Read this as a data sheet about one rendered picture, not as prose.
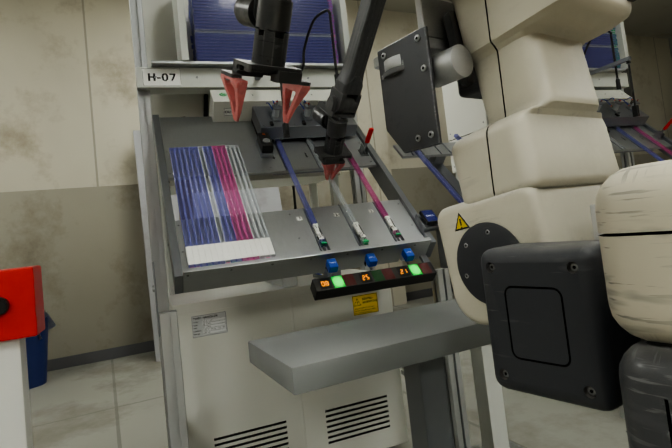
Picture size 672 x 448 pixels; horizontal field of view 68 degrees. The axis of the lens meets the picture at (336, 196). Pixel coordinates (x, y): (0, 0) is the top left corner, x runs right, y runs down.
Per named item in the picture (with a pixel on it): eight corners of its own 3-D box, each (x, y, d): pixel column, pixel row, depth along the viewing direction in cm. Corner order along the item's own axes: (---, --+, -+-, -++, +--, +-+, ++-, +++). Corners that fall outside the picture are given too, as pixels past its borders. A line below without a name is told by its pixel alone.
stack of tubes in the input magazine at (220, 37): (339, 63, 184) (331, -7, 186) (196, 61, 165) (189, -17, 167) (328, 74, 196) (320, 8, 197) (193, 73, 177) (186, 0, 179)
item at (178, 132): (373, 176, 168) (376, 163, 165) (168, 191, 144) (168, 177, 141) (340, 124, 191) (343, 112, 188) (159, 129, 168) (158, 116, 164)
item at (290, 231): (425, 248, 141) (428, 240, 139) (183, 282, 117) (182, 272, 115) (397, 205, 154) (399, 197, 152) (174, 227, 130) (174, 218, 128)
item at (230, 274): (424, 258, 142) (431, 240, 137) (183, 293, 118) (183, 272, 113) (422, 254, 143) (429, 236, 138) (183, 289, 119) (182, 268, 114)
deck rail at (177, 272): (183, 293, 118) (183, 275, 114) (174, 294, 117) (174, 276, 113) (159, 130, 168) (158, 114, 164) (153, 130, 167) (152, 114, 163)
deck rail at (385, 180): (430, 257, 143) (436, 241, 139) (424, 257, 142) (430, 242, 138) (345, 124, 192) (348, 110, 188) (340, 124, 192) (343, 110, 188)
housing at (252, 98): (343, 132, 189) (350, 99, 181) (212, 137, 172) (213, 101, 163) (336, 121, 195) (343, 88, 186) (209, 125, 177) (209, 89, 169)
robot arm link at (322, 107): (334, 98, 136) (359, 99, 141) (314, 82, 143) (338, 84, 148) (324, 138, 141) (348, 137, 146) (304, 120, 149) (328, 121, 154)
